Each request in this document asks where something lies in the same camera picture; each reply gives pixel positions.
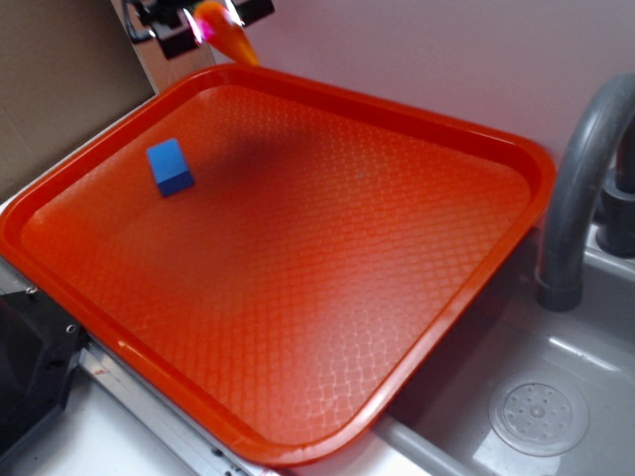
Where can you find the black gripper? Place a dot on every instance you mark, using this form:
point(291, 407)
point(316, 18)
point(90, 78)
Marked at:
point(171, 23)

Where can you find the orange toy carrot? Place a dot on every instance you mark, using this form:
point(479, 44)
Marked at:
point(216, 27)

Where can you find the brown cardboard panel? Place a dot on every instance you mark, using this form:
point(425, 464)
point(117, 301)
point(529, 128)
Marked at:
point(68, 71)

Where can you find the blue rectangular block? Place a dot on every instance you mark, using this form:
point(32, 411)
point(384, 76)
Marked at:
point(169, 167)

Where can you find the red plastic tray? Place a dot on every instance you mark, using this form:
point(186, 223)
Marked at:
point(329, 242)

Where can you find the grey toy faucet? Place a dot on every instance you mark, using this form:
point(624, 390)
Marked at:
point(596, 175)

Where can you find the grey toy sink basin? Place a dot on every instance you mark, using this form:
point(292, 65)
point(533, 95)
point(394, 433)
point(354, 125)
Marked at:
point(514, 389)

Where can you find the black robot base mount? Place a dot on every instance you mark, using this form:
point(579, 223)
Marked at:
point(40, 347)

